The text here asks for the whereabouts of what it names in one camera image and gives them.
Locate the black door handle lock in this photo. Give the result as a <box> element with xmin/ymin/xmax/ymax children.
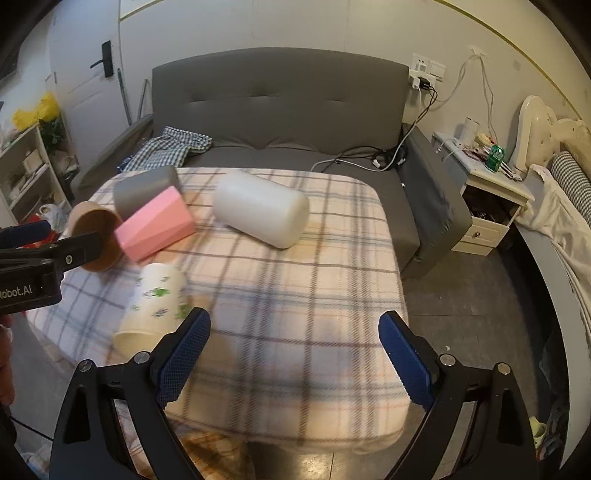
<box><xmin>90</xmin><ymin>40</ymin><xmax>114</xmax><ymax>78</ymax></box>

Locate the white bed sheet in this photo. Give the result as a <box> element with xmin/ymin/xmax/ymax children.
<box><xmin>517</xmin><ymin>165</ymin><xmax>590</xmax><ymax>324</ymax></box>

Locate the black charging cable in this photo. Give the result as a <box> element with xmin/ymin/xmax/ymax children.
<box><xmin>309</xmin><ymin>78</ymin><xmax>440</xmax><ymax>174</ymax></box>

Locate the grey cylindrical cup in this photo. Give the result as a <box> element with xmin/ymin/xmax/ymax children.
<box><xmin>113</xmin><ymin>166</ymin><xmax>182</xmax><ymax>220</ymax></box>

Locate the white door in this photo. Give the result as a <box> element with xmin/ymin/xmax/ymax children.
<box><xmin>48</xmin><ymin>0</ymin><xmax>128</xmax><ymax>170</ymax></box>

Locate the white tumbler on nightstand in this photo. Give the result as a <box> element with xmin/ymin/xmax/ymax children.
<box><xmin>460</xmin><ymin>117</ymin><xmax>480</xmax><ymax>147</ymax></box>

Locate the grey fabric sofa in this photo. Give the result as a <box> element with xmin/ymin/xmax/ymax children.
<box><xmin>72</xmin><ymin>47</ymin><xmax>472</xmax><ymax>278</ymax></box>

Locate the white bedside table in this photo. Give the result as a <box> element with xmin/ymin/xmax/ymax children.
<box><xmin>432</xmin><ymin>132</ymin><xmax>535</xmax><ymax>256</ymax></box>

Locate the white plastic bag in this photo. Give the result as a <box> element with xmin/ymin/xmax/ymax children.
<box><xmin>39</xmin><ymin>203</ymin><xmax>68</xmax><ymax>233</ymax></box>

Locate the plaid blanket table cover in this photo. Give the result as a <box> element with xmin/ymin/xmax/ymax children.
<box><xmin>25</xmin><ymin>166</ymin><xmax>412</xmax><ymax>455</ymax></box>

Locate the green handled broom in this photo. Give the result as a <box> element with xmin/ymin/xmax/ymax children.
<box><xmin>116</xmin><ymin>68</ymin><xmax>133</xmax><ymax>126</ymax></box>

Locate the yellow plastic bag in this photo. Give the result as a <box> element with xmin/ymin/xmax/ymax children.
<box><xmin>12</xmin><ymin>91</ymin><xmax>60</xmax><ymax>131</ymax></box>

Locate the white floral print cup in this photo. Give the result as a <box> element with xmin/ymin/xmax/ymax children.
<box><xmin>113</xmin><ymin>263</ymin><xmax>191</xmax><ymax>360</ymax></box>

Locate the cream bed headboard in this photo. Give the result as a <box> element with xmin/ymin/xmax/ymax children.
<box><xmin>509</xmin><ymin>95</ymin><xmax>590</xmax><ymax>178</ymax></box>

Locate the wall power socket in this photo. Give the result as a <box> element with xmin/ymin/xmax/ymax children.
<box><xmin>411</xmin><ymin>53</ymin><xmax>447</xmax><ymax>82</ymax></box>

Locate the white plain cup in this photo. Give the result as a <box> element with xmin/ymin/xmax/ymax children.
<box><xmin>212</xmin><ymin>170</ymin><xmax>310</xmax><ymax>249</ymax></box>

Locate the white charging cable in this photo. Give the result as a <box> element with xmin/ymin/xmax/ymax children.
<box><xmin>434</xmin><ymin>44</ymin><xmax>500</xmax><ymax>139</ymax></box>

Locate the pink faceted cup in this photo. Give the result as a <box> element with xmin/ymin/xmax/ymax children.
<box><xmin>115</xmin><ymin>186</ymin><xmax>195</xmax><ymax>262</ymax></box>

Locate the white shelf unit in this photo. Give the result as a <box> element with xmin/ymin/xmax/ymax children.
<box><xmin>0</xmin><ymin>125</ymin><xmax>71</xmax><ymax>228</ymax></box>

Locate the striped pillow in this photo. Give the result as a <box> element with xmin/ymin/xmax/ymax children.
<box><xmin>550</xmin><ymin>151</ymin><xmax>591</xmax><ymax>224</ymax></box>

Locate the brown paper cup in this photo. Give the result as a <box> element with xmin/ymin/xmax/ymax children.
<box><xmin>68</xmin><ymin>201</ymin><xmax>122</xmax><ymax>272</ymax></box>

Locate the green soda can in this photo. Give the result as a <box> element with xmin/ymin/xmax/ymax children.
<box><xmin>485</xmin><ymin>144</ymin><xmax>506</xmax><ymax>172</ymax></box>

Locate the green checked cloth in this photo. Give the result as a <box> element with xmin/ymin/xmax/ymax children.
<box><xmin>117</xmin><ymin>126</ymin><xmax>213</xmax><ymax>173</ymax></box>

